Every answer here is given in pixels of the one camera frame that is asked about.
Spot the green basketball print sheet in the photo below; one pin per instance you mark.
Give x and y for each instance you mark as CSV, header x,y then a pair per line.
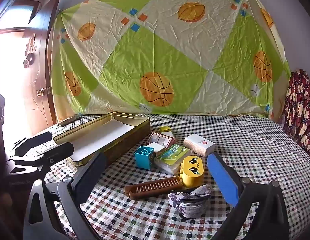
x,y
157,55

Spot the white cube box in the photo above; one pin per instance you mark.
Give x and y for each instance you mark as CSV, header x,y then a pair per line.
x,y
157,148

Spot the door hanging ornament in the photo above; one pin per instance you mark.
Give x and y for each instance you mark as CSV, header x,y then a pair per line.
x,y
28,55

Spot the brown wooden door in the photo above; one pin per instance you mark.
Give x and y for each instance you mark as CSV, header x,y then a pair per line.
x,y
37,55

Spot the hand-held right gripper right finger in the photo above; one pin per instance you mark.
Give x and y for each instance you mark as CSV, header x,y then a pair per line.
x,y
223,177

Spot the white rectangular box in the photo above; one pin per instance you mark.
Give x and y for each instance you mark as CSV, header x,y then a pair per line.
x,y
198,144

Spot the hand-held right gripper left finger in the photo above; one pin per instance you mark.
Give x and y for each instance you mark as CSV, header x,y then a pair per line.
x,y
88,172

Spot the copper framed tin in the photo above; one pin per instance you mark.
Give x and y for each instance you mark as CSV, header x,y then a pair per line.
x,y
161,139

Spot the green label floss box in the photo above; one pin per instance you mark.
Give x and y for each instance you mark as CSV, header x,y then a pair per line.
x,y
170,158

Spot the checkered tablecloth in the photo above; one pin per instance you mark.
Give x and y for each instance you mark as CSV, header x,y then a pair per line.
x,y
257,155

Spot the gold tin box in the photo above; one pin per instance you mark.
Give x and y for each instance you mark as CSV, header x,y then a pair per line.
x,y
107,135

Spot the red plaid bear cloth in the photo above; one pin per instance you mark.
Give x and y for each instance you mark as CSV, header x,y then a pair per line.
x,y
299,110

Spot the yellow face toy block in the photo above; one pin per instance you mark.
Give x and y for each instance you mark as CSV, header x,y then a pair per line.
x,y
192,171

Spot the brown comb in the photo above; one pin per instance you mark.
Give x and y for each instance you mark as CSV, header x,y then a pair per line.
x,y
152,187

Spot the blue toy block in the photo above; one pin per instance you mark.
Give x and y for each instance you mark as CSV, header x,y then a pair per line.
x,y
144,158

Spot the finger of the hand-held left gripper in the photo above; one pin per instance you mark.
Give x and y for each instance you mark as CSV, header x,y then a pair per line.
x,y
38,138
57,152

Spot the purple fabric pouch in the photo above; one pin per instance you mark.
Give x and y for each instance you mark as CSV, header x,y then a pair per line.
x,y
189,203

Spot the white charger plug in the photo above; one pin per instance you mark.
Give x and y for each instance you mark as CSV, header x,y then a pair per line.
x,y
170,134

